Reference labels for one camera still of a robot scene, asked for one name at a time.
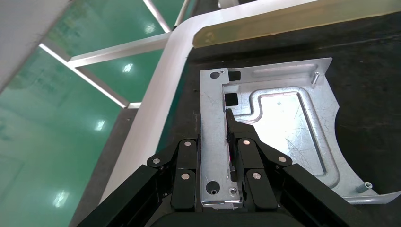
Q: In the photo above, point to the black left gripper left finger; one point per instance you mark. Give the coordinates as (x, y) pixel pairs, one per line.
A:
(184, 175)

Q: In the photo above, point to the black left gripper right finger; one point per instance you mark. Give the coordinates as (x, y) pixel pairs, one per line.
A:
(253, 175)

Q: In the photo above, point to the stamped metal bracket plate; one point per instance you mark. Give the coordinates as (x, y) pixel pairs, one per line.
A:
(282, 125)

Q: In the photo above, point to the black work mat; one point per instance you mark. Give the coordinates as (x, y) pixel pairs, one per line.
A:
(369, 94)

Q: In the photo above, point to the tan strip beside work mat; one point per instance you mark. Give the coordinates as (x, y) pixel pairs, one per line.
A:
(282, 22)

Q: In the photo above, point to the white pipe rack frame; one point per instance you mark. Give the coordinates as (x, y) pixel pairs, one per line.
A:
(119, 48)

